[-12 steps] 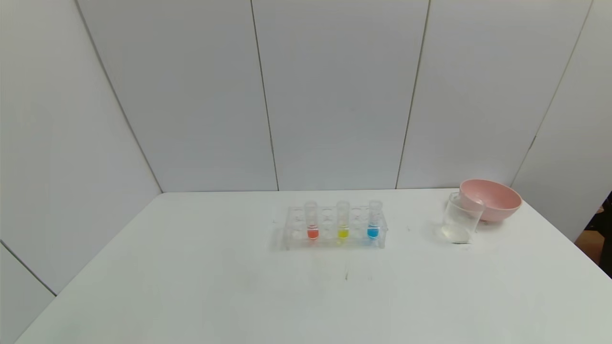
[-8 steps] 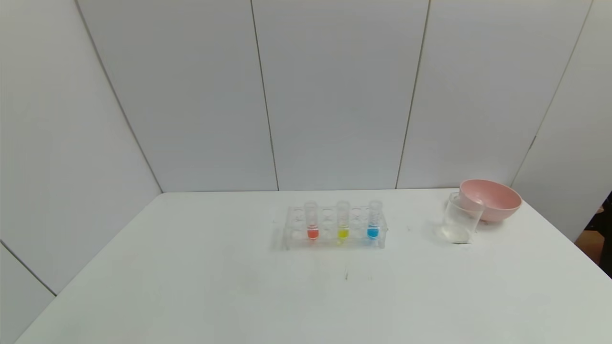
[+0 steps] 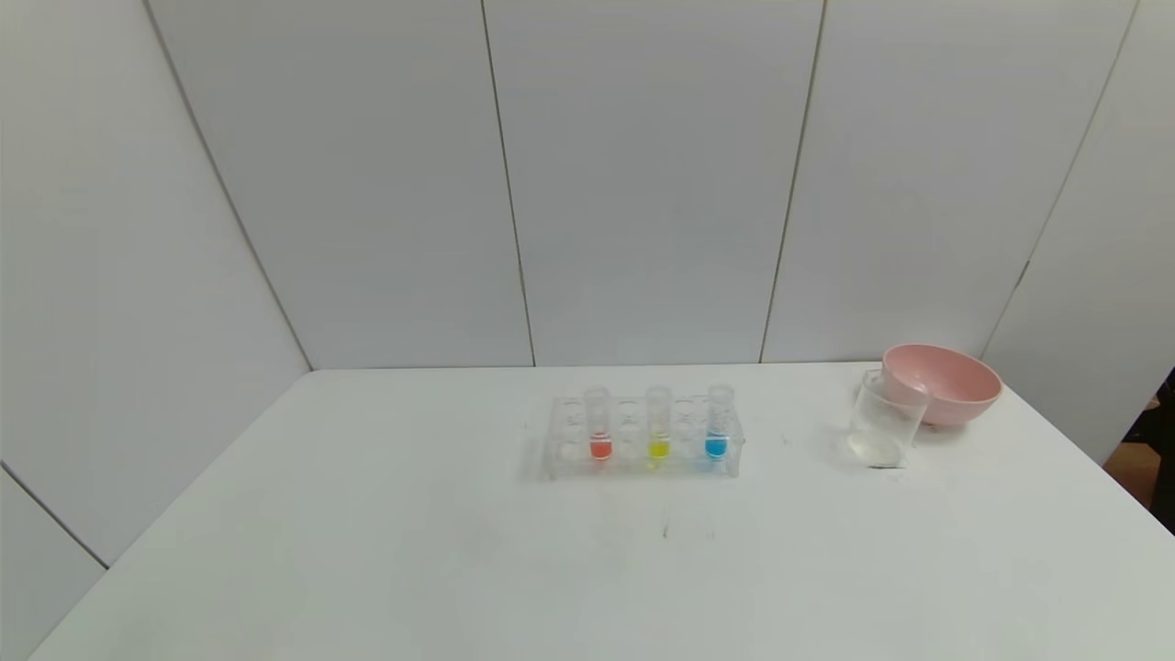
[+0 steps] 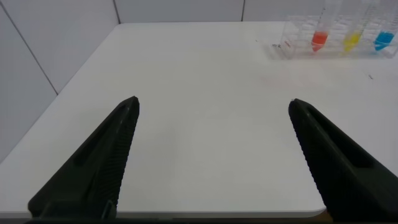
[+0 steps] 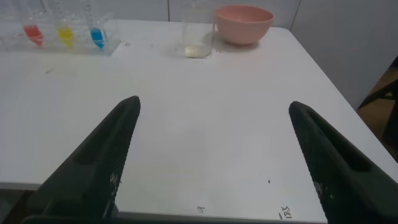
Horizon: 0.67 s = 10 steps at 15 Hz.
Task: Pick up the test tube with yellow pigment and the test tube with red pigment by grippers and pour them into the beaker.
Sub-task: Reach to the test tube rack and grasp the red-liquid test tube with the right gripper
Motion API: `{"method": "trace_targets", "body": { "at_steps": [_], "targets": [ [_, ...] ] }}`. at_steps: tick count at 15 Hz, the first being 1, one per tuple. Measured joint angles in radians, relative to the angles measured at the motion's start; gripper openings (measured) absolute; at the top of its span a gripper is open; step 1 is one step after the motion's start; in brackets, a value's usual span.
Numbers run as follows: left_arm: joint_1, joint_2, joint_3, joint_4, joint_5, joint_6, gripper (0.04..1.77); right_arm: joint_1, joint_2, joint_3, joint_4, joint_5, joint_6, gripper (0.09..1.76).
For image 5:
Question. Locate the pink bowl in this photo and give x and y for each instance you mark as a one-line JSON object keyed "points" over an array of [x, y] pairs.
{"points": [[244, 29]]}

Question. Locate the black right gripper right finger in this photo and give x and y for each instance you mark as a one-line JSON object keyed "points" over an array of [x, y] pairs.
{"points": [[348, 174]]}

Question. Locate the test tube with blue pigment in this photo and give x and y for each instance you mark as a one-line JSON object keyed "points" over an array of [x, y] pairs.
{"points": [[97, 35]]}

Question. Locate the clear glass beaker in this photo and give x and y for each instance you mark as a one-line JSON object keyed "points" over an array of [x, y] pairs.
{"points": [[197, 51]]}

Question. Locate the test tube with red pigment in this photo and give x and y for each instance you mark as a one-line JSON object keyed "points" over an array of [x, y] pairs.
{"points": [[33, 32]]}

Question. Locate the black furniture frame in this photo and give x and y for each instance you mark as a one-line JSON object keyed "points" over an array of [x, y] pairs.
{"points": [[393, 130]]}

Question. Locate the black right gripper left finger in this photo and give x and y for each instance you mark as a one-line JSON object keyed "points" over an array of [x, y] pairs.
{"points": [[90, 168]]}

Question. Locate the clear plastic test tube rack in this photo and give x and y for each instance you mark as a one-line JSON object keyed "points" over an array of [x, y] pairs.
{"points": [[46, 46]]}

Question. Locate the test tube with yellow pigment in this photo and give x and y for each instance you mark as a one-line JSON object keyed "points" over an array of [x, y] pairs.
{"points": [[66, 35]]}

